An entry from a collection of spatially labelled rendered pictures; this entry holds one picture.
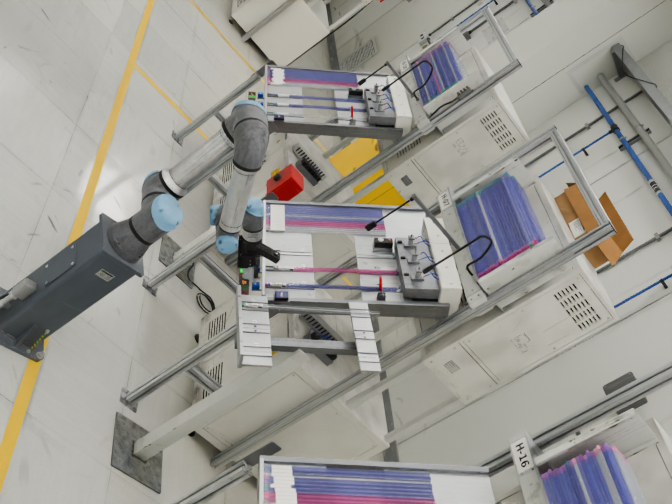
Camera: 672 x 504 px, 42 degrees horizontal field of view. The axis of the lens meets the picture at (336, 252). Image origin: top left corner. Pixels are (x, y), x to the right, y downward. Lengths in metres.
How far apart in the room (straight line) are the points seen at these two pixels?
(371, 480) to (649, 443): 0.82
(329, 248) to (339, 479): 2.41
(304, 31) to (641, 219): 3.59
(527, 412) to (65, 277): 2.77
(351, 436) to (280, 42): 4.71
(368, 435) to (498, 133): 1.78
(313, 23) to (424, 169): 3.31
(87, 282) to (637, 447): 1.83
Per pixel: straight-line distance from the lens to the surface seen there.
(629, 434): 2.72
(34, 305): 3.18
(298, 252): 3.54
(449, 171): 4.73
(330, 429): 3.75
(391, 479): 2.73
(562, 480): 2.63
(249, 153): 2.82
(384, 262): 3.54
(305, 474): 2.69
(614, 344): 4.94
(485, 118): 4.62
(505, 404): 5.06
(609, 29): 6.55
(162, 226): 2.95
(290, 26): 7.78
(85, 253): 3.07
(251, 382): 3.17
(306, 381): 3.55
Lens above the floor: 2.05
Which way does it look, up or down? 18 degrees down
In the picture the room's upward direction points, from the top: 57 degrees clockwise
